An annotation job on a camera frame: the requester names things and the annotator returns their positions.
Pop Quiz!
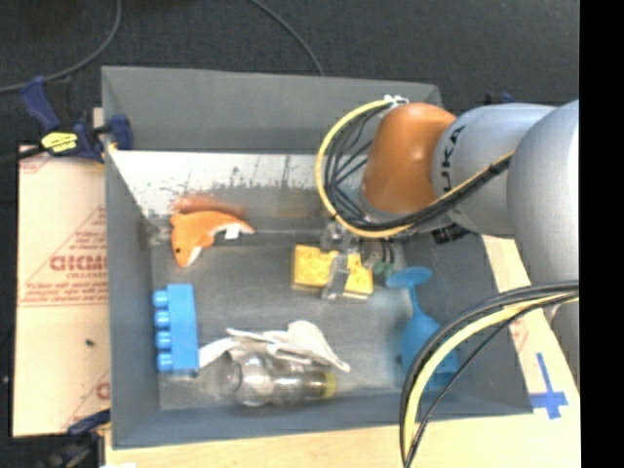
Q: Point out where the yellow sponge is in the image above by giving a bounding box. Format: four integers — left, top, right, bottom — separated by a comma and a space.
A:
291, 244, 376, 302

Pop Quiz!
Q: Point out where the black cylinder on white bracket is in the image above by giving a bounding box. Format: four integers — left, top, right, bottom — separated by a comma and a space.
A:
431, 225, 477, 246

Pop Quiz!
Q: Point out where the grey metal bin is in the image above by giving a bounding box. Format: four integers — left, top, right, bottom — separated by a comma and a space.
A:
100, 65, 534, 450

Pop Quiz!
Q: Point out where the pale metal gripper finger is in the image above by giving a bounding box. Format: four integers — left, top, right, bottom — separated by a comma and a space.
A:
319, 221, 354, 254
320, 253, 365, 303

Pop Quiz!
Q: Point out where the blue toy building brick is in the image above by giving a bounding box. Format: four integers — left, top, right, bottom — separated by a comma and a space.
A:
151, 283, 200, 375

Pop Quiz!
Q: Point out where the brown cardboard board, red print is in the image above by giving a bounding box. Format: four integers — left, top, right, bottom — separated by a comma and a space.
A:
11, 145, 113, 438

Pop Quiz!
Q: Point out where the clear plastic bottle, yellow cap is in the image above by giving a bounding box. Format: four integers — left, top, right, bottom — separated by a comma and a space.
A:
224, 352, 338, 408

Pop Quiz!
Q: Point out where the orange toy fish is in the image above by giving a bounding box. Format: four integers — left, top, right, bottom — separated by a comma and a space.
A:
169, 211, 256, 269

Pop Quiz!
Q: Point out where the blue plastic goblet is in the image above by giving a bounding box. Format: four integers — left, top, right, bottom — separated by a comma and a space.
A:
385, 266, 460, 392

